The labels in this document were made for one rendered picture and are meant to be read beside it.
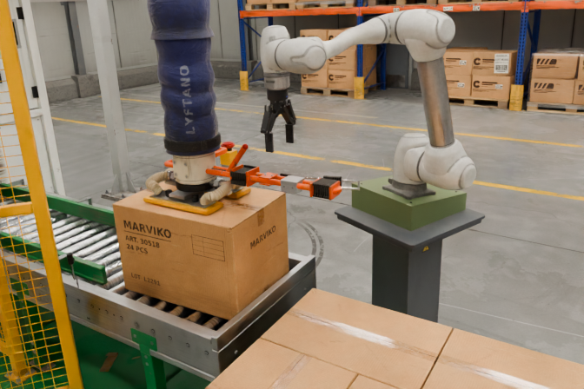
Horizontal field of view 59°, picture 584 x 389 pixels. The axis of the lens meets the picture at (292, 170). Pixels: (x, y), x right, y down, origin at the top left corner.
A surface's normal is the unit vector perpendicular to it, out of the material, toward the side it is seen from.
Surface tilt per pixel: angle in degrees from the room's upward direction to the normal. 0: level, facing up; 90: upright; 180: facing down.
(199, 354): 90
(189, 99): 70
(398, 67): 90
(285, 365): 0
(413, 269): 90
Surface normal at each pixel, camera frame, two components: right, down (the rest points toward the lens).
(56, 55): 0.83, 0.14
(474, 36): -0.56, 0.27
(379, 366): -0.04, -0.95
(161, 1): -0.39, 0.12
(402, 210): -0.81, 0.21
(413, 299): 0.58, 0.22
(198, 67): 0.68, -0.02
